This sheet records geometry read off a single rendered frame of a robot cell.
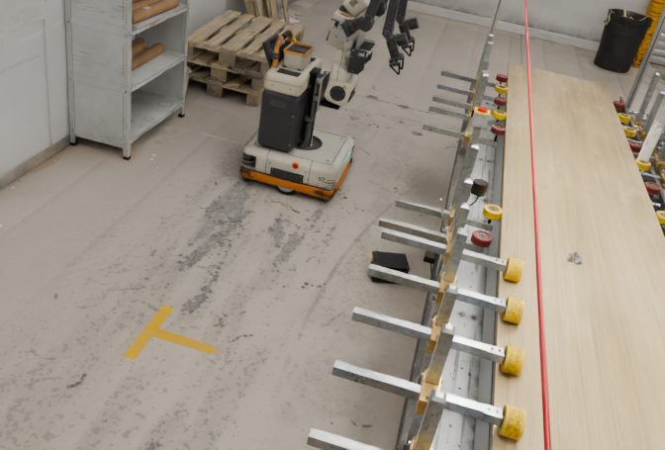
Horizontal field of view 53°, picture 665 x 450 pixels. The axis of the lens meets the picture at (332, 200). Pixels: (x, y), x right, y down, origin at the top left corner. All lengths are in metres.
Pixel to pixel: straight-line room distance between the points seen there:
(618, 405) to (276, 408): 1.47
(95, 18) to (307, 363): 2.55
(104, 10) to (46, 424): 2.56
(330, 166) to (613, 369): 2.57
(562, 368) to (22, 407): 2.09
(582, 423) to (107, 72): 3.57
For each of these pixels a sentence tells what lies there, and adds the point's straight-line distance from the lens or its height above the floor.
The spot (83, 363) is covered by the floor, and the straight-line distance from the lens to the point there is 3.21.
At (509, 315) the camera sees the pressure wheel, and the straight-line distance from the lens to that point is 2.26.
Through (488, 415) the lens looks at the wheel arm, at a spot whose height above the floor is 0.96.
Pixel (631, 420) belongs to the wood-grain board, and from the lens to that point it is 2.16.
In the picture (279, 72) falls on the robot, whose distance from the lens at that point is 4.29.
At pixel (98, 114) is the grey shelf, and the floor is 0.29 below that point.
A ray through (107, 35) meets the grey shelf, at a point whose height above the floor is 0.85.
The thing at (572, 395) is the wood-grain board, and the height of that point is 0.90.
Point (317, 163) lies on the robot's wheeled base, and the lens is 4.37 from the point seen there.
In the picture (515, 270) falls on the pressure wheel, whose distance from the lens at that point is 2.46.
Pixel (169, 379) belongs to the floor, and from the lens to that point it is 3.12.
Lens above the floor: 2.23
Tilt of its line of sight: 29 degrees down
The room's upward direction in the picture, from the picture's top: 10 degrees clockwise
